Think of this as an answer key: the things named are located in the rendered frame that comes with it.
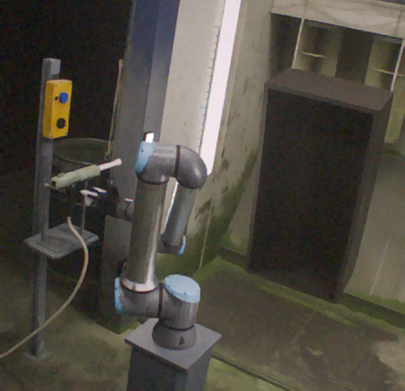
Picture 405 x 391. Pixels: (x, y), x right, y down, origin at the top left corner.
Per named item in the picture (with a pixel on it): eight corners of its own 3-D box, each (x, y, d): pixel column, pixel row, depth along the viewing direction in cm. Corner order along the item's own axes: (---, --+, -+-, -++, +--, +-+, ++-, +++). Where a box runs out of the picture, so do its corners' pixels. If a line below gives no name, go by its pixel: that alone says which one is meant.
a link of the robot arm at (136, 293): (155, 326, 212) (183, 153, 180) (111, 322, 209) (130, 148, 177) (154, 302, 226) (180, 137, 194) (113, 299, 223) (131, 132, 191)
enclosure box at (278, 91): (268, 243, 355) (289, 67, 295) (353, 272, 330) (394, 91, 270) (244, 271, 328) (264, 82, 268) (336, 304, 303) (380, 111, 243)
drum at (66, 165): (31, 252, 396) (35, 140, 366) (94, 239, 434) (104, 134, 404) (67, 290, 357) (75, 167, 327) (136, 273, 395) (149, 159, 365)
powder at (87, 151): (39, 144, 367) (39, 143, 367) (103, 139, 403) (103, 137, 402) (75, 170, 331) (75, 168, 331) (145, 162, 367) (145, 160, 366)
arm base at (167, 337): (182, 356, 211) (185, 337, 208) (143, 337, 219) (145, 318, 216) (204, 335, 227) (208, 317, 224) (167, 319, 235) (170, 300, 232)
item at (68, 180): (55, 224, 240) (58, 177, 232) (47, 220, 242) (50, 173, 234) (118, 198, 281) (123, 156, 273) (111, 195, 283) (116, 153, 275)
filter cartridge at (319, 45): (319, 125, 427) (340, 23, 397) (329, 138, 393) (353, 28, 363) (275, 118, 425) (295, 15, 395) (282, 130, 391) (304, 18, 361)
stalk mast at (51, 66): (37, 349, 294) (51, 58, 238) (44, 353, 291) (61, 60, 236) (29, 353, 289) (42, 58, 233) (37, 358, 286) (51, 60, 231)
